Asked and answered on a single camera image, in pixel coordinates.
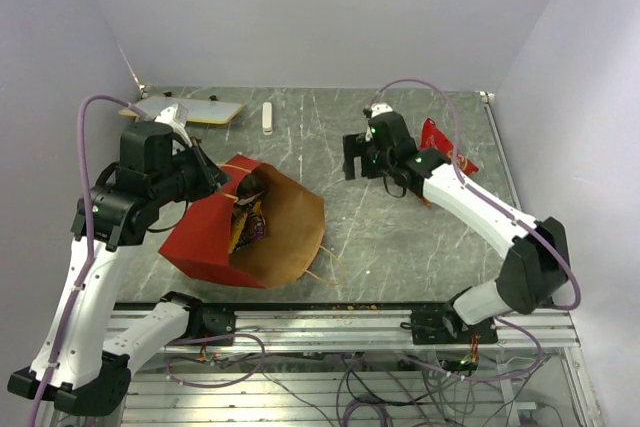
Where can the red brown paper bag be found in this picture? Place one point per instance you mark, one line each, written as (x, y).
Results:
(201, 245)

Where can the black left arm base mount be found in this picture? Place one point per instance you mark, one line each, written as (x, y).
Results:
(209, 325)

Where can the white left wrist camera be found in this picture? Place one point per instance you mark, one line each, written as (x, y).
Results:
(176, 117)

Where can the white marker pen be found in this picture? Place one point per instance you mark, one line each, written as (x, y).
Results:
(267, 118)

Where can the black white snack packet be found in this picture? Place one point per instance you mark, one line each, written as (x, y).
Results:
(250, 189)

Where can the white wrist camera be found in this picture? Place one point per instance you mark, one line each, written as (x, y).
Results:
(376, 109)
(176, 117)

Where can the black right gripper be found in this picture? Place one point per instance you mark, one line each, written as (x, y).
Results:
(357, 145)

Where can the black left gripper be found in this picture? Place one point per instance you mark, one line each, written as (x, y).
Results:
(210, 175)

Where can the aluminium frame rail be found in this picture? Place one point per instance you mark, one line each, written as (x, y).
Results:
(344, 327)

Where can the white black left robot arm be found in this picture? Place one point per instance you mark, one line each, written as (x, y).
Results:
(78, 369)

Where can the white board yellow edge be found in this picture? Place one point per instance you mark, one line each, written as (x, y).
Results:
(199, 111)

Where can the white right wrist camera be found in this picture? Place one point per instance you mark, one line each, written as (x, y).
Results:
(376, 109)

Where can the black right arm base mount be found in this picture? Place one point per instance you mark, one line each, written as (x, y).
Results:
(437, 324)

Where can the red snack packet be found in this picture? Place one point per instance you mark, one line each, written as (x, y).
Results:
(433, 137)

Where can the purple snack packet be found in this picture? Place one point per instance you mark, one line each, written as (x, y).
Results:
(255, 226)

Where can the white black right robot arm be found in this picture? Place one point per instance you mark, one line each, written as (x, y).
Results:
(534, 253)

